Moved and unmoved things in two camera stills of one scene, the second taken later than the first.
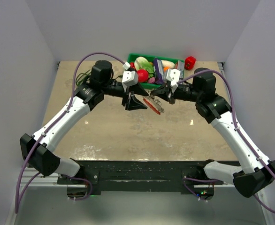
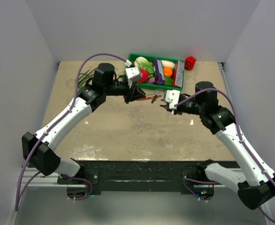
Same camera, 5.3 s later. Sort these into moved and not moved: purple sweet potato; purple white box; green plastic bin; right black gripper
Moved: right black gripper
Not moved: purple sweet potato; green plastic bin; purple white box
